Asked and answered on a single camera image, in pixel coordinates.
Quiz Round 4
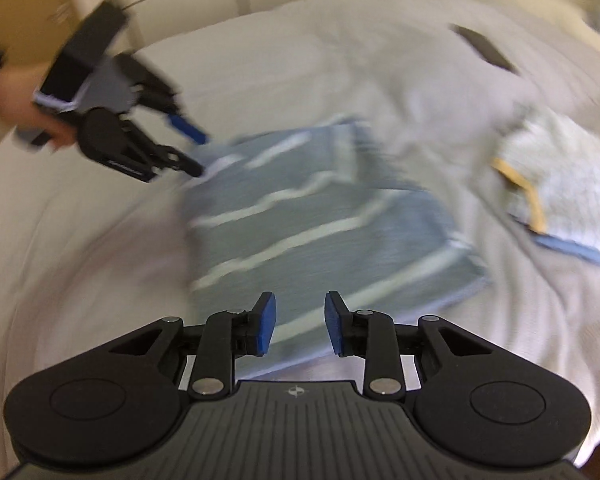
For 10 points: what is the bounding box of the white cloth yellow blue trim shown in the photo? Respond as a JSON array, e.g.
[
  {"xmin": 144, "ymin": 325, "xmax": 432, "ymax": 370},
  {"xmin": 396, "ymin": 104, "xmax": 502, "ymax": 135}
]
[{"xmin": 489, "ymin": 105, "xmax": 600, "ymax": 277}]

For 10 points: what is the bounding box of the dark flat object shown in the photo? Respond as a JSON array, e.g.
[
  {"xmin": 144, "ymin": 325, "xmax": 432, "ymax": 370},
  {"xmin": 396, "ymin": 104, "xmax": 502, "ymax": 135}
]
[{"xmin": 451, "ymin": 24, "xmax": 517, "ymax": 75}]

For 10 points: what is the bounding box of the grey white striped shirt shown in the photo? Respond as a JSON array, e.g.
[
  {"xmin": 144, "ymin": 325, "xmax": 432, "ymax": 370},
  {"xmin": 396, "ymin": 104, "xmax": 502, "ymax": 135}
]
[{"xmin": 180, "ymin": 117, "xmax": 494, "ymax": 382}]

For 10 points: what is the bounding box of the person's left hand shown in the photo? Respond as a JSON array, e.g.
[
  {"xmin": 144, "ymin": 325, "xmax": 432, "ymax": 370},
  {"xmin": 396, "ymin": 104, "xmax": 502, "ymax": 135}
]
[{"xmin": 0, "ymin": 64, "xmax": 79, "ymax": 154}]

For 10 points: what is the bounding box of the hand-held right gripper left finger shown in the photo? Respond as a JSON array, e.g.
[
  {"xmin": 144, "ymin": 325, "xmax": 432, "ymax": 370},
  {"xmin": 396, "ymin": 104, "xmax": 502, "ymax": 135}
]
[{"xmin": 107, "ymin": 291, "xmax": 277, "ymax": 401}]

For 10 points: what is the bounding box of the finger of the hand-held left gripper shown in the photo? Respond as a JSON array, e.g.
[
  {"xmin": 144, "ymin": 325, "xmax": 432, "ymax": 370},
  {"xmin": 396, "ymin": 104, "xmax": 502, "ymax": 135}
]
[
  {"xmin": 115, "ymin": 54, "xmax": 209, "ymax": 144},
  {"xmin": 125, "ymin": 116, "xmax": 206, "ymax": 179}
]

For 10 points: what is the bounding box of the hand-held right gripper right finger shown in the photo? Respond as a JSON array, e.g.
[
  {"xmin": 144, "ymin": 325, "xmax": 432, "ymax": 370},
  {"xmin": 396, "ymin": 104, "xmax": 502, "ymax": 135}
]
[{"xmin": 324, "ymin": 290, "xmax": 493, "ymax": 401}]

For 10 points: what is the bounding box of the grey bed sheet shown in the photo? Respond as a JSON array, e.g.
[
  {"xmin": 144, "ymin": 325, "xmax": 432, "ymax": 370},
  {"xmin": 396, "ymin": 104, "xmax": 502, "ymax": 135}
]
[{"xmin": 0, "ymin": 0, "xmax": 600, "ymax": 463}]

